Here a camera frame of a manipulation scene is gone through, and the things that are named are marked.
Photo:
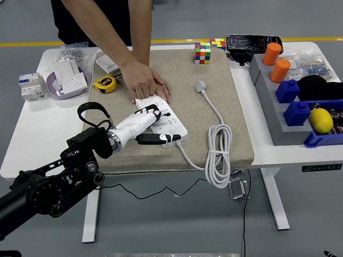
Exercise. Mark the person's left hand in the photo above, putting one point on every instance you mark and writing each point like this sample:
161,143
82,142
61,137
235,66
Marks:
164,92

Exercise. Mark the person's right hand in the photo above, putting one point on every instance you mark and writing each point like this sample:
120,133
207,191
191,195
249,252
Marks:
142,80

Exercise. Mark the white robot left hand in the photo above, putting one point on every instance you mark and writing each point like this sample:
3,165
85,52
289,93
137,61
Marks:
134,125

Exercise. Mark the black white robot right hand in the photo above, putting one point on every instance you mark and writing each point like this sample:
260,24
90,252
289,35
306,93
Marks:
330,254

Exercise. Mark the black power adapter plug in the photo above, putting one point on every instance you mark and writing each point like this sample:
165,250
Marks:
155,107

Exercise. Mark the white power strip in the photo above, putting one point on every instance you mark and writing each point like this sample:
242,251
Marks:
174,125

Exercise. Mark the person's left forearm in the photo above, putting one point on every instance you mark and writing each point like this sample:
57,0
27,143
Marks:
140,26

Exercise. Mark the person's right forearm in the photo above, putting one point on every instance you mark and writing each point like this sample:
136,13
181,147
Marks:
103,29

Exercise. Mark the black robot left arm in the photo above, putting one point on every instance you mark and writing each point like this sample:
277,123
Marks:
40,187

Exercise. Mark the dark circuit board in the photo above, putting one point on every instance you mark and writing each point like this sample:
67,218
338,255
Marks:
338,113

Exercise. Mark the yellow tape measure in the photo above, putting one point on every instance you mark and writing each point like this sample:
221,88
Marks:
105,84

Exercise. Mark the grey-brown fabric mat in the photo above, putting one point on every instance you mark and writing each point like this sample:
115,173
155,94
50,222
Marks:
193,120

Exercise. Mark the multicoloured puzzle cube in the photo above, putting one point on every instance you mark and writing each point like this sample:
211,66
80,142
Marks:
202,54
219,44

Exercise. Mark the white table leg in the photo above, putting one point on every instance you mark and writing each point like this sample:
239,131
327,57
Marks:
89,214
276,203

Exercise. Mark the clear bag of screws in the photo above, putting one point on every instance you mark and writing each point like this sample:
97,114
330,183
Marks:
73,52

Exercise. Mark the black table control panel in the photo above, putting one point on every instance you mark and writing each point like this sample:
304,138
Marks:
321,168

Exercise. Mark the purple bowl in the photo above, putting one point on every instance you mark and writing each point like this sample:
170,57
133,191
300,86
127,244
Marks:
54,91

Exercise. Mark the person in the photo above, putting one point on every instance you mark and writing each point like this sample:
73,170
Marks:
67,29

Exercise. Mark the black plastic-wrapped device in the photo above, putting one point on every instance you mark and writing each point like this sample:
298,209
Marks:
252,44

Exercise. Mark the grey stepped block holder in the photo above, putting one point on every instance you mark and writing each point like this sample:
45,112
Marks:
268,107

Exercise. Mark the white circuit breaker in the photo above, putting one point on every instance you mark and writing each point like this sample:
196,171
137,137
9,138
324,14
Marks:
30,87

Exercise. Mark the orange cylinder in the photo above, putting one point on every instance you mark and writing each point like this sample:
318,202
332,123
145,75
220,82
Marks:
272,54
280,71

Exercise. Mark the blue plastic bin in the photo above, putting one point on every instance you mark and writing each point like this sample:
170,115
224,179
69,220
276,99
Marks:
321,139

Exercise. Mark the blue plastic block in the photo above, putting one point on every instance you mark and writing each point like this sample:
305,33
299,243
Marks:
287,93
296,114

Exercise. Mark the yellow lemon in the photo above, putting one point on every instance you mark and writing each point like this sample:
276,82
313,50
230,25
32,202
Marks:
320,121

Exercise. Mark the clear bag of small parts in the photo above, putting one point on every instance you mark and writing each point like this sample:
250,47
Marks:
314,67

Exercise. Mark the white wall switch panel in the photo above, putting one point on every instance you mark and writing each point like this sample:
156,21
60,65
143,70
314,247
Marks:
104,64

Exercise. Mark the white wall socket panel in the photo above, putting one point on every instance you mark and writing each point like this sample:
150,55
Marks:
75,84

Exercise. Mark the white blank switch plate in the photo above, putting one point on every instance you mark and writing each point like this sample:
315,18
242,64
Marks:
66,70

